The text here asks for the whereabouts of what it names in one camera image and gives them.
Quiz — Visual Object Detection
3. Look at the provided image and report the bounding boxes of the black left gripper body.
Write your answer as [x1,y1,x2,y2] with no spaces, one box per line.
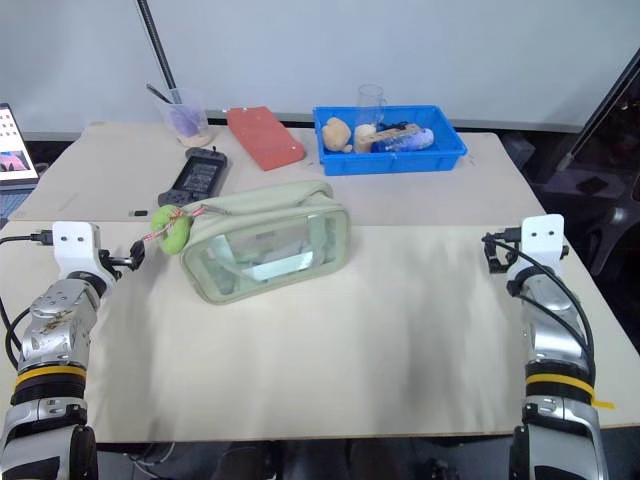
[97,247,124,281]

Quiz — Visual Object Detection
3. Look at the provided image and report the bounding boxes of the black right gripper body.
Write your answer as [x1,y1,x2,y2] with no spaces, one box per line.
[499,238,523,274]

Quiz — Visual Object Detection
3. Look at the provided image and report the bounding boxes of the green transparent toiletry pouch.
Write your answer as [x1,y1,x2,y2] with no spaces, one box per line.
[179,180,352,305]

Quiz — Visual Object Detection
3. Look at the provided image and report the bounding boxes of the green donut plush charm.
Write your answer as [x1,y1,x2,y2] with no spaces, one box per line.
[150,204,192,255]

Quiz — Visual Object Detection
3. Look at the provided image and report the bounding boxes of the black handheld device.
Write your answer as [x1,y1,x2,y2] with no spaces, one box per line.
[157,146,229,207]

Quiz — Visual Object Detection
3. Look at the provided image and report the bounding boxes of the blue plastic bin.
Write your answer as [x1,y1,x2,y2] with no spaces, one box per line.
[312,104,469,177]

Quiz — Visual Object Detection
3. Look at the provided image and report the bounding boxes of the clear plastic measuring cup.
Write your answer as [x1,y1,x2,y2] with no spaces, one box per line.
[158,88,210,147]

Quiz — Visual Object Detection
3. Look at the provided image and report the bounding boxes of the open laptop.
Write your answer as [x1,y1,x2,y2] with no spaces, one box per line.
[0,103,40,221]

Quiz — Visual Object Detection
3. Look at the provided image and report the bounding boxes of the black stick in cup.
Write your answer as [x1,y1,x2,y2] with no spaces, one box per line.
[145,83,176,105]

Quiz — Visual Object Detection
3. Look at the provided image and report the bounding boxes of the cream round toy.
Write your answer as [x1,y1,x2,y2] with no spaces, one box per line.
[353,123,377,153]

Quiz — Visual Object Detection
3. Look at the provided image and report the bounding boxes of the red rectangular box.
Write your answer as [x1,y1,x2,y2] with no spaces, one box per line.
[225,105,307,172]

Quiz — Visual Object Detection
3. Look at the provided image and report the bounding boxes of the black leaning panel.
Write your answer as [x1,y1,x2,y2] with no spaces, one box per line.
[564,49,640,171]

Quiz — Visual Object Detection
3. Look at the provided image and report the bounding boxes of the clear glass mug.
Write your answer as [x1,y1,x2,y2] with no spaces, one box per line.
[356,83,389,126]

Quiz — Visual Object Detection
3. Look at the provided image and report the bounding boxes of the beige plush toy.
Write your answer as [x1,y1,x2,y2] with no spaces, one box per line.
[321,117,352,153]

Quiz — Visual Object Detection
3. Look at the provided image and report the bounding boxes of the white table cloth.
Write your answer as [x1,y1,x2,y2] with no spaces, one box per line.
[87,222,531,444]

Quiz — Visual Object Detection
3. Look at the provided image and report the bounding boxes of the black flexible pole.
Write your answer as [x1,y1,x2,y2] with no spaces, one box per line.
[135,0,180,104]

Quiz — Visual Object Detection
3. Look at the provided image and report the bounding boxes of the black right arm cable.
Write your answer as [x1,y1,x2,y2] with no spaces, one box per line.
[494,227,598,401]

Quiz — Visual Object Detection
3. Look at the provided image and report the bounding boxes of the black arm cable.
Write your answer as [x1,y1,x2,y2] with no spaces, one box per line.
[494,227,598,401]
[0,228,55,374]

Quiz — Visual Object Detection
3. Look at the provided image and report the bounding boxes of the red white zipper cord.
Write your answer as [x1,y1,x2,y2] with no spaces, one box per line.
[139,205,209,246]

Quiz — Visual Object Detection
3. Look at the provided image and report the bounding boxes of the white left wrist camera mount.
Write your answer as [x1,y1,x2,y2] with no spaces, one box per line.
[51,221,103,280]

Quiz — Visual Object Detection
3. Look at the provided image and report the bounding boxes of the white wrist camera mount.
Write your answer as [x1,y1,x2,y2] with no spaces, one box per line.
[519,213,570,277]
[51,221,103,280]

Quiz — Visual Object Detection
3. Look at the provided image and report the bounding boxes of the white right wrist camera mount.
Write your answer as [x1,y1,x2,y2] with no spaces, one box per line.
[519,213,570,277]

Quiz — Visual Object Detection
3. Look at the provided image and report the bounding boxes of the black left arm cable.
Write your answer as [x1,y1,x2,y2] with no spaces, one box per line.
[0,228,55,374]

